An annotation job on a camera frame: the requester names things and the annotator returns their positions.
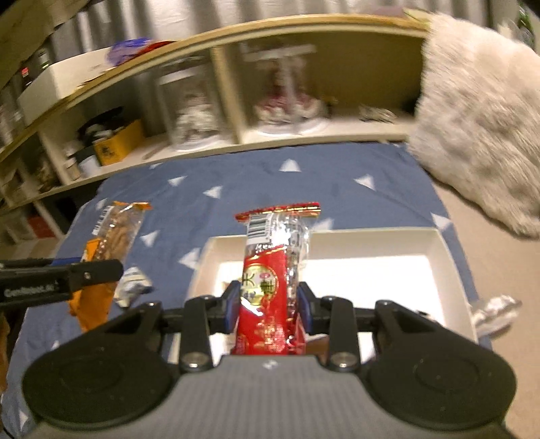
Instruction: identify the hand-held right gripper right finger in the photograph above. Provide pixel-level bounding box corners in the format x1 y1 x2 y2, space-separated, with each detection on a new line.
297 282 439 373

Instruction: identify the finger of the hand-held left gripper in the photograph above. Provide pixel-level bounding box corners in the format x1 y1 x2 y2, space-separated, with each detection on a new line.
51 257 124 297

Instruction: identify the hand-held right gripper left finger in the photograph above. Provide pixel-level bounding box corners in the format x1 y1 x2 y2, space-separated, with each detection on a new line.
112 281 241 373

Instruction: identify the brown snack packet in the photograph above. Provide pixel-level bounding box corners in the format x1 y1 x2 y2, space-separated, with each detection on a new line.
306 333 330 358

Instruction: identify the red and clear snack packet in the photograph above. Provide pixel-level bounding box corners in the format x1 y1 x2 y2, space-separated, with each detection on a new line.
230 203 322 356

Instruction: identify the orange and clear snack packet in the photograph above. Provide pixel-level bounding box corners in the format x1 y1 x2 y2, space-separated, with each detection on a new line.
69 201 153 333

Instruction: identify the white cardboard box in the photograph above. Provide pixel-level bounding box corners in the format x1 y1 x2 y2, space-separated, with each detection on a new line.
186 227 480 366

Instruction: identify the small silver snack packet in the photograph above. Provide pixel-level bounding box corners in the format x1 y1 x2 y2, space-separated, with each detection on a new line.
113 266 153 309

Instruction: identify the small white container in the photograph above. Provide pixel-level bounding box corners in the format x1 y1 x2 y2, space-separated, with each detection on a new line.
78 155 101 179

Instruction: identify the yellow box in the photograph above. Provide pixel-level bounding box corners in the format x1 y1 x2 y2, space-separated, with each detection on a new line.
92 120 146 168

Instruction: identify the blue triangle print blanket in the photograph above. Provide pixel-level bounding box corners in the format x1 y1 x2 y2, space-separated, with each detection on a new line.
0 141 495 439

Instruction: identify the black round object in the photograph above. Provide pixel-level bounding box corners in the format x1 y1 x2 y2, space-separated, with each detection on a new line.
78 107 128 149

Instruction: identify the clear case with white doll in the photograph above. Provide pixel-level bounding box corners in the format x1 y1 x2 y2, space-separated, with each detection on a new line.
155 58 231 153

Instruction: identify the crumpled silver foil wrapper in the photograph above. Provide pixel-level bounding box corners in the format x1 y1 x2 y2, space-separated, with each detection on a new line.
469 294 524 337

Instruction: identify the white storage box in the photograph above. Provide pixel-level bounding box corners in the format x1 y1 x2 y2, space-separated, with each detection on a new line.
19 46 119 128

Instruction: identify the small beige ornament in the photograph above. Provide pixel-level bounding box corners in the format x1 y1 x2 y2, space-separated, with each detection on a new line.
358 105 398 124

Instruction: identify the cream wooden shelf unit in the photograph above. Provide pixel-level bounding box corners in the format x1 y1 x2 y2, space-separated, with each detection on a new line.
0 15 432 239

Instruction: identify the clear case with pink doll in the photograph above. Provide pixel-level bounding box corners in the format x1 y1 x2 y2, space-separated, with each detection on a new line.
240 42 330 136

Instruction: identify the blue and red bag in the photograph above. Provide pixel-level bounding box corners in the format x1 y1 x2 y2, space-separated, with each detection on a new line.
107 37 176 67

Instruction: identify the fluffy white pillow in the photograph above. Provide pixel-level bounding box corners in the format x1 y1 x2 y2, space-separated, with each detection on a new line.
407 12 540 238

